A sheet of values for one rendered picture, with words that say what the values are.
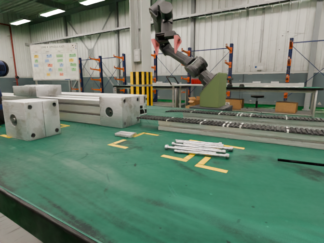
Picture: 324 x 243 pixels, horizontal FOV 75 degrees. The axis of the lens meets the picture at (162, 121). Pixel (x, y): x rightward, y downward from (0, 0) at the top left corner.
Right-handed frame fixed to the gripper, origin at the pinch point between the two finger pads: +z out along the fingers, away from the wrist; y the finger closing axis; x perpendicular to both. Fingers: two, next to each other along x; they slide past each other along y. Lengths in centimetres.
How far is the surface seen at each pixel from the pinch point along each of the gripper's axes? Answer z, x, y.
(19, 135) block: 42, -59, -16
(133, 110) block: 32.8, -34.3, 2.5
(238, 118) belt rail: 34, -21, 35
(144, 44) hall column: -127, 251, -140
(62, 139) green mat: 43, -55, -6
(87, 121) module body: 37, -38, -13
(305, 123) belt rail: 36, -23, 53
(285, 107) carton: -29, 442, 121
